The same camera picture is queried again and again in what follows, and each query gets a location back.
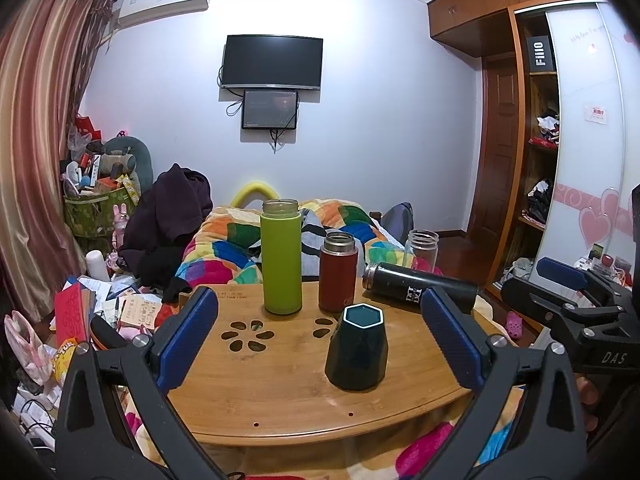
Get red thermos bottle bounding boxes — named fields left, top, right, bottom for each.
left=318, top=230, right=359, bottom=313

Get wooden bed table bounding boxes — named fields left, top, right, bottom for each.
left=165, top=280, right=506, bottom=448

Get green thermos bottle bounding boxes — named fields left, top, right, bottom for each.
left=259, top=199, right=303, bottom=316

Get grey-blue backpack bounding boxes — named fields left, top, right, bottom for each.
left=380, top=202, right=415, bottom=248

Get black and orange tool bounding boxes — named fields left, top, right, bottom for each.
left=89, top=317, right=133, bottom=351

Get pink fabric bag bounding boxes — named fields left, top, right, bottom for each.
left=4, top=310, right=55, bottom=388

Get person's right hand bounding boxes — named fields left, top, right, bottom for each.
left=574, top=374, right=601, bottom=418

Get black box with white print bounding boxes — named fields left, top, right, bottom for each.
left=525, top=35, right=557, bottom=75

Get small black wall monitor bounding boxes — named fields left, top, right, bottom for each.
left=241, top=89, right=300, bottom=131

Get clear glass bottle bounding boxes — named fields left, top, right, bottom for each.
left=404, top=229, right=440, bottom=275

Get striped pink curtain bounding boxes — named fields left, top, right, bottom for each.
left=0, top=0, right=118, bottom=321

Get white plastic bottle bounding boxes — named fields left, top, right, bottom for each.
left=85, top=250, right=112, bottom=282

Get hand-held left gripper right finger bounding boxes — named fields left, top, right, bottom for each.
left=420, top=286, right=590, bottom=480

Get green storage basket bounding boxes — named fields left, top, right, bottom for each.
left=64, top=187, right=141, bottom=239

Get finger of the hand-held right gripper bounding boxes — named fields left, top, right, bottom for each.
left=501, top=276, right=608, bottom=346
left=536, top=256, right=633, bottom=307

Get pink bunny toy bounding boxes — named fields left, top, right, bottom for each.
left=111, top=203, right=131, bottom=251

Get dark clothing heap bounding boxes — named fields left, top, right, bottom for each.
left=120, top=162, right=215, bottom=293

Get wooden wardrobe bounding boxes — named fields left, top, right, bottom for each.
left=427, top=0, right=640, bottom=341

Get red plastic bag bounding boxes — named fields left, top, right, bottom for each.
left=75, top=115, right=103, bottom=142

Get white sliding wardrobe door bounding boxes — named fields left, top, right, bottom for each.
left=542, top=0, right=640, bottom=281

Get red book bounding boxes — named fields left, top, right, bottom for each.
left=54, top=285, right=86, bottom=346

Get white air conditioner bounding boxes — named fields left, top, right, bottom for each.
left=116, top=0, right=215, bottom=28

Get yellow snack packet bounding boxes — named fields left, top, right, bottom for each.
left=52, top=340, right=91, bottom=386

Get yellow foam tube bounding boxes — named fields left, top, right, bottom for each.
left=230, top=182, right=279, bottom=208

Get black thermos bottle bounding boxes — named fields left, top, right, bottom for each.
left=362, top=261, right=480, bottom=315

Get black wall television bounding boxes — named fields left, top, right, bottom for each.
left=220, top=34, right=324, bottom=92

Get dark folded clothes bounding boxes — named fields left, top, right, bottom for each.
left=525, top=177, right=556, bottom=223

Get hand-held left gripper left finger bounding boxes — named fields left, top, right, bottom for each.
left=54, top=286, right=236, bottom=480

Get dark green hexagonal cup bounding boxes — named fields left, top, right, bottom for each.
left=324, top=303, right=388, bottom=392

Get grey plush toy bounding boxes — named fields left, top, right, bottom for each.
left=97, top=136, right=154, bottom=191

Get brown wooden door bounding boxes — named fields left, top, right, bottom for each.
left=467, top=52, right=518, bottom=246

